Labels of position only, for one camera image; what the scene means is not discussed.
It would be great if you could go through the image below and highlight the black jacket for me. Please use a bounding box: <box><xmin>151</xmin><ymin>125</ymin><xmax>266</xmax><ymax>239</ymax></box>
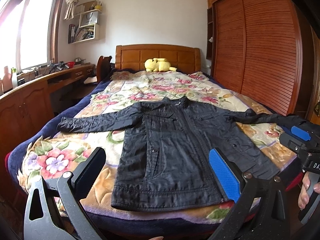
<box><xmin>57</xmin><ymin>97</ymin><xmax>302</xmax><ymax>212</ymax></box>

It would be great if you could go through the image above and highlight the person's right hand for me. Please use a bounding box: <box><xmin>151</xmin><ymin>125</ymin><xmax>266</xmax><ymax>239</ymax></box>
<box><xmin>298</xmin><ymin>172</ymin><xmax>311</xmax><ymax>210</ymax></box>

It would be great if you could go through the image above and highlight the floral bed blanket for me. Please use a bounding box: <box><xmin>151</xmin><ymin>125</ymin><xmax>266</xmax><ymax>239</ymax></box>
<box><xmin>17</xmin><ymin>69</ymin><xmax>297</xmax><ymax>224</ymax></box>

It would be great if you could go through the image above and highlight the wooden louvered wardrobe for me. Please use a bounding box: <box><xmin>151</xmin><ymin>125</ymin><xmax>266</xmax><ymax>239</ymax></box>
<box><xmin>207</xmin><ymin>0</ymin><xmax>314</xmax><ymax>117</ymax></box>

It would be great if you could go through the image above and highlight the long wooden desk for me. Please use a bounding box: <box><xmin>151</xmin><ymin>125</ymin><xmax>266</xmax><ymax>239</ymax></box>
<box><xmin>1</xmin><ymin>64</ymin><xmax>95</xmax><ymax>191</ymax></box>

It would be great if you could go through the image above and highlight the red bowl on desk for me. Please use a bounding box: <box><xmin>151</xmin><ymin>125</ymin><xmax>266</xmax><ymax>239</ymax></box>
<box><xmin>66</xmin><ymin>61</ymin><xmax>75</xmax><ymax>68</ymax></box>

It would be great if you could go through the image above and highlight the wooden chair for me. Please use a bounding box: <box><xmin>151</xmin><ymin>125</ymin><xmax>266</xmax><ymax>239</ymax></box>
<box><xmin>96</xmin><ymin>56</ymin><xmax>112</xmax><ymax>83</ymax></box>

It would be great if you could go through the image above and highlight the yellow plush toy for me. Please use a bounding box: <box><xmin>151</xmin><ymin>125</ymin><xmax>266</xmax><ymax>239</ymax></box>
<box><xmin>144</xmin><ymin>58</ymin><xmax>177</xmax><ymax>72</ymax></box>

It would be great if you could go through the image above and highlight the wooden bed headboard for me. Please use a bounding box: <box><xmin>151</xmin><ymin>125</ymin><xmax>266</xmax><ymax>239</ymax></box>
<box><xmin>115</xmin><ymin>44</ymin><xmax>201</xmax><ymax>74</ymax></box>

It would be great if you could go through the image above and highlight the white wall shelf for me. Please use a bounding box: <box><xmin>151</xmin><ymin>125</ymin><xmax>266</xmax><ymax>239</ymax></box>
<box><xmin>68</xmin><ymin>0</ymin><xmax>102</xmax><ymax>44</ymax></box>

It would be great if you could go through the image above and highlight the window with wooden frame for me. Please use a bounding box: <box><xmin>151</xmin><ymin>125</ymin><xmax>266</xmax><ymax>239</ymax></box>
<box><xmin>1</xmin><ymin>0</ymin><xmax>64</xmax><ymax>72</ymax></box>

